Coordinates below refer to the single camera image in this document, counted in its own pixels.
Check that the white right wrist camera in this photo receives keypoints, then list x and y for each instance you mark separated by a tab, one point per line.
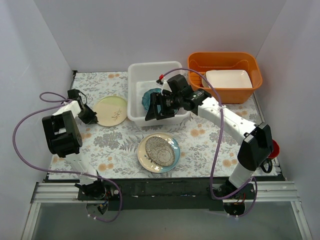
163	83

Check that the teal scalloped plate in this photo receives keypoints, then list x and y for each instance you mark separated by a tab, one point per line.
146	98

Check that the cream plate with leaf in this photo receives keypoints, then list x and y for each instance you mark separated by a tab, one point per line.
111	111

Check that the orange plastic basket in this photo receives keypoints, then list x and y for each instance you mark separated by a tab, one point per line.
203	62

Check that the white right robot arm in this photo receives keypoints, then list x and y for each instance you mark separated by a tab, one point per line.
255	140

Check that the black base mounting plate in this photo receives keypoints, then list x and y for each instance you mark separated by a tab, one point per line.
164	193

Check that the cream and blue plate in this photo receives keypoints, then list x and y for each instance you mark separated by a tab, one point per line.
151	166

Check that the round cream dish in basket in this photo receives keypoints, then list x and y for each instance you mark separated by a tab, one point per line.
204	82

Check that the speckled grey oval plate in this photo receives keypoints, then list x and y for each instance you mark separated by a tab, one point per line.
160	151

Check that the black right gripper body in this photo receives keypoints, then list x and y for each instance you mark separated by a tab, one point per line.
160	105

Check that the white rectangular dish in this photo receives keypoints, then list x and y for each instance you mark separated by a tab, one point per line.
229	79

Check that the white plastic bin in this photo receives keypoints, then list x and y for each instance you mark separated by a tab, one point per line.
141	78

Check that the red bowl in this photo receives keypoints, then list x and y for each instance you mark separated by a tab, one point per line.
267	165

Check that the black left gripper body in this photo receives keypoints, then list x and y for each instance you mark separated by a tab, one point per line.
86	115

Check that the floral table mat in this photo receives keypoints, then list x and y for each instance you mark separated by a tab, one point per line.
112	151

